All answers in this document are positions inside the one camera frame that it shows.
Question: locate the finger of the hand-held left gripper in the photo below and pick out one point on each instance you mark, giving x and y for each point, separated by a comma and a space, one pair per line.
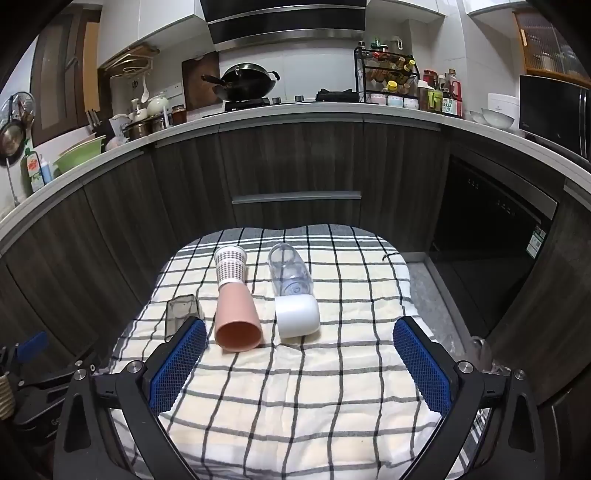
33, 345

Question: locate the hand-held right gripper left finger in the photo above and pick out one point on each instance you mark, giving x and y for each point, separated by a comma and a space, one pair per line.
180, 364

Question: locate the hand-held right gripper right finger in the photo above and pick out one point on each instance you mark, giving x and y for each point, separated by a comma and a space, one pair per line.
422, 364

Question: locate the dark transparent square cup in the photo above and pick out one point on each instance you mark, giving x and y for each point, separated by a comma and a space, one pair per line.
179, 314

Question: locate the pink plastic cup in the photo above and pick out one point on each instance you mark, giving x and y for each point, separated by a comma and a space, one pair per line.
236, 314

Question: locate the white patterned paper cup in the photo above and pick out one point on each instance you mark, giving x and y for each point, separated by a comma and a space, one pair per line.
231, 267

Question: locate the white plastic cup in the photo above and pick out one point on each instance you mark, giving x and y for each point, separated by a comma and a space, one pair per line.
298, 316

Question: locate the clear plastic cup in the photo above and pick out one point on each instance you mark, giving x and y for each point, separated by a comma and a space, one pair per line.
288, 270

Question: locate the black white checked cloth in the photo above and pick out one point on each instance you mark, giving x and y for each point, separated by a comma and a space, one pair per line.
323, 392

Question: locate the black built-in dishwasher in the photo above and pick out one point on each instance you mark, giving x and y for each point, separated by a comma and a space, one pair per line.
489, 230

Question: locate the green dish soap bottle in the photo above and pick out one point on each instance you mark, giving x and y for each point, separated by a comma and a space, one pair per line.
33, 170

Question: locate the white blue bottle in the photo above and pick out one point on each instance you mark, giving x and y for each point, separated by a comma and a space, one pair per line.
47, 170

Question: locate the green plastic basin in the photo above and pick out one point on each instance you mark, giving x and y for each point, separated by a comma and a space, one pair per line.
81, 156

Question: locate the hanging frying pan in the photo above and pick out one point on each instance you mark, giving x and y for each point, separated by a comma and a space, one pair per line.
11, 136

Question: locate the black knife block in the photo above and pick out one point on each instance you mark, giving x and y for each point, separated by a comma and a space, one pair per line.
96, 124

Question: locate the stainless steel pot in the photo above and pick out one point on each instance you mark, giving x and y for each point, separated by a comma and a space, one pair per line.
138, 129

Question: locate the brown jar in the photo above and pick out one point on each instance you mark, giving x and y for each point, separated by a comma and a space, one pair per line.
179, 115

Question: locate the small white bowl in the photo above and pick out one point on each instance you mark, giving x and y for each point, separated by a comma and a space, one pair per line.
475, 116

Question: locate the large white bowl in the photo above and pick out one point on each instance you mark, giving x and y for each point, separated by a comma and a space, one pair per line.
498, 119

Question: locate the white teapot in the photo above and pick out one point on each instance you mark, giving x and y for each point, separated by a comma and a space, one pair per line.
158, 105

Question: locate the white seasoning jar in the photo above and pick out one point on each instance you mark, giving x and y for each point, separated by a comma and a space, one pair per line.
411, 102

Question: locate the dark soy sauce bottle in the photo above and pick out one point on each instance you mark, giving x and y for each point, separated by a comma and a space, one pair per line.
447, 102

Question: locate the blue seasoning jar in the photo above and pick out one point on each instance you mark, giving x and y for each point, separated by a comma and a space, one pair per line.
395, 100

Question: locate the pink seasoning jar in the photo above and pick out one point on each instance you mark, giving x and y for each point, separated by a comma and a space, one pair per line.
377, 99

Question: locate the red oil bottle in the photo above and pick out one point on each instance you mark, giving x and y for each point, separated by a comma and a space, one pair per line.
457, 97

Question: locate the white rice cooker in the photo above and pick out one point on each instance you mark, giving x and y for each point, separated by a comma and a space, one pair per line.
504, 105

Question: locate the brown wooden door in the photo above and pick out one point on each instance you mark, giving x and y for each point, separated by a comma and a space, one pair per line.
64, 74

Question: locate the black microwave oven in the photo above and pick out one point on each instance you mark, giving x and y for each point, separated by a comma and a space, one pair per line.
551, 113

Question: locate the dark wooden cutting board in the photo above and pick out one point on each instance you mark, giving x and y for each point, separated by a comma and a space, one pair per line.
196, 81

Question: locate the black gas stove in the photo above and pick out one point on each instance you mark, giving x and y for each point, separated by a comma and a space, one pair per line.
300, 99

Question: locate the black wok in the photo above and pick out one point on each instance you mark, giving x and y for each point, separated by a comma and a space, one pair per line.
249, 81

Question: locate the wooden glass door cabinet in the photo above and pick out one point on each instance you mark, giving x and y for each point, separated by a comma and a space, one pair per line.
551, 44

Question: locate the black steel range hood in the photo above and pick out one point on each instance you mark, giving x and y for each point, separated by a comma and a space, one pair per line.
286, 18

